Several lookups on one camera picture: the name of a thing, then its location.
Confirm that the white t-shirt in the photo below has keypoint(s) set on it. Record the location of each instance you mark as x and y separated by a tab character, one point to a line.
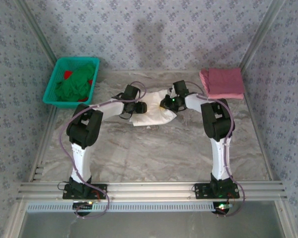
154	111

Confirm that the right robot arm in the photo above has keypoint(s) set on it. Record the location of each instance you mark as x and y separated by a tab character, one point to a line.
221	153

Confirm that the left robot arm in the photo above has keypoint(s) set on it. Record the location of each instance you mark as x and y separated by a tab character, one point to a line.
82	151

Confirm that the folded pink towel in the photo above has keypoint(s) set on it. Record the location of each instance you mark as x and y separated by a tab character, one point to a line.
223	83

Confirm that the green t-shirt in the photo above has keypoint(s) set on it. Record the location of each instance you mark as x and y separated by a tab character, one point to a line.
74	83

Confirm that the red t-shirt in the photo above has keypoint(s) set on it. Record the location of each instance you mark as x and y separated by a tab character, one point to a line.
68	74

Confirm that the teal plastic basket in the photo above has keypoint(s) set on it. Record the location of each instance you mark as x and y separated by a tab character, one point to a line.
49	89

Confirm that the aluminium frame rail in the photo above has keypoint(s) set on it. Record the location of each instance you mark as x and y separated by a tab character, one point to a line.
151	191

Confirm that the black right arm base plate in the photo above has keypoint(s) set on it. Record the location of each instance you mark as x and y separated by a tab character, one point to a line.
203	192

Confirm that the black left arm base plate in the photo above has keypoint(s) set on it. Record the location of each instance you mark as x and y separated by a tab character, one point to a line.
69	194

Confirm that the aluminium frame post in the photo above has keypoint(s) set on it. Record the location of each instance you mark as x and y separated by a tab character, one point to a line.
260	32
37	32

